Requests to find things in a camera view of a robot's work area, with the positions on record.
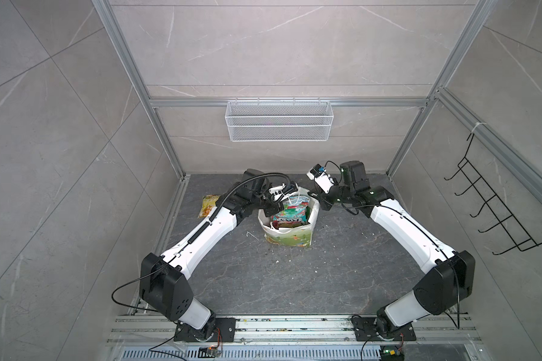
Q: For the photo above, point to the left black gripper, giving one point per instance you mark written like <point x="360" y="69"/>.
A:
<point x="275" y="209"/>

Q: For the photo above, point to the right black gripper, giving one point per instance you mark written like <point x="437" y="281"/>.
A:
<point x="323" y="198"/>

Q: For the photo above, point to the white printed paper bag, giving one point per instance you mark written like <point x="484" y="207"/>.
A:
<point x="293" y="237"/>

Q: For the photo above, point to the yellow chips snack bag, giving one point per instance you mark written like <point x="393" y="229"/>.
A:
<point x="208" y="204"/>

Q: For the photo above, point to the green Fox's mint candy bag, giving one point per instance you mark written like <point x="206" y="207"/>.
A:
<point x="292" y="216"/>

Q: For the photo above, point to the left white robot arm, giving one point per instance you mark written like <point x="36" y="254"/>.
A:
<point x="164" y="282"/>

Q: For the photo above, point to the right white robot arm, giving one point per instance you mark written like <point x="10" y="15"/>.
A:
<point x="448" y="274"/>

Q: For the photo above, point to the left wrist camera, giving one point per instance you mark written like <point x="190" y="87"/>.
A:
<point x="284" y="190"/>

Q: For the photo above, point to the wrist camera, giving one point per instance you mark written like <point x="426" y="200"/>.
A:
<point x="284" y="190"/>
<point x="321" y="178"/>

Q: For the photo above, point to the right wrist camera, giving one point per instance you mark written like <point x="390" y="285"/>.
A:
<point x="321" y="178"/>

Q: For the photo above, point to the white wire mesh basket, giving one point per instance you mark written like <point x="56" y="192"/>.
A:
<point x="279" y="121"/>

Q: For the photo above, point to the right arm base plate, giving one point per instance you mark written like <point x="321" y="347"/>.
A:
<point x="379" y="329"/>

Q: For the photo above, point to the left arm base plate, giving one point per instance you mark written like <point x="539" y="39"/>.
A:
<point x="216" y="329"/>

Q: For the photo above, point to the aluminium mounting rail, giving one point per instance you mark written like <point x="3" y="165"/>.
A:
<point x="296" y="337"/>

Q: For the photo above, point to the black wire hook rack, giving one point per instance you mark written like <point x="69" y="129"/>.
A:
<point x="493" y="204"/>

